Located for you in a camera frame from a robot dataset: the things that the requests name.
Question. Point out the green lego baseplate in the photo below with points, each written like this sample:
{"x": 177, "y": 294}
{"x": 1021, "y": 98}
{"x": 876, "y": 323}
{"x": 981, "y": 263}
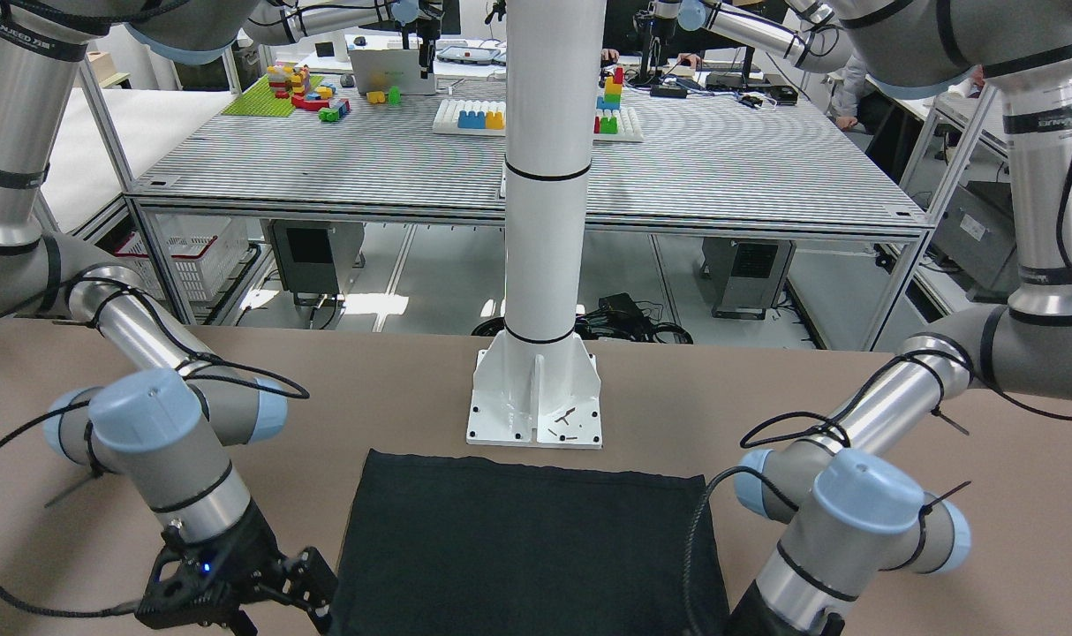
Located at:
{"x": 260, "y": 100}

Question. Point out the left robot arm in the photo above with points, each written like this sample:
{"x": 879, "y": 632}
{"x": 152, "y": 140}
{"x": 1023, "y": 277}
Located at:
{"x": 850, "y": 514}

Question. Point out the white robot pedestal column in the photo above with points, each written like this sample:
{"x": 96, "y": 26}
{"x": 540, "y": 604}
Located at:
{"x": 536, "y": 385}

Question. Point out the white block tray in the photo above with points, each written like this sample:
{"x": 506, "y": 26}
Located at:
{"x": 493, "y": 117}

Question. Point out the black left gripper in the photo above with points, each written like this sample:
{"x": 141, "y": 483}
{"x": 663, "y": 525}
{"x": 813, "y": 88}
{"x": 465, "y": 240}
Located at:
{"x": 759, "y": 616}

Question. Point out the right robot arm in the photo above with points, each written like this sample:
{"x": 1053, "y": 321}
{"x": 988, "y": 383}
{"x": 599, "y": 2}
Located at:
{"x": 166, "y": 425}

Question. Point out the striped metal workbench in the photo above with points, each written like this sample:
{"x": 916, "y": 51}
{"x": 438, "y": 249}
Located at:
{"x": 708, "y": 165}

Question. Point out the black t-shirt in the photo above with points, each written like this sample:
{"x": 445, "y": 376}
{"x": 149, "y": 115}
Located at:
{"x": 466, "y": 546}

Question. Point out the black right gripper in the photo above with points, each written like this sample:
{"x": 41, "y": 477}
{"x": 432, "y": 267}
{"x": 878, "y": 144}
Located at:
{"x": 252, "y": 545}

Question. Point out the white plastic basket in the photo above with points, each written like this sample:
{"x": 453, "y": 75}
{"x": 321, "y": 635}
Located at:
{"x": 204, "y": 251}

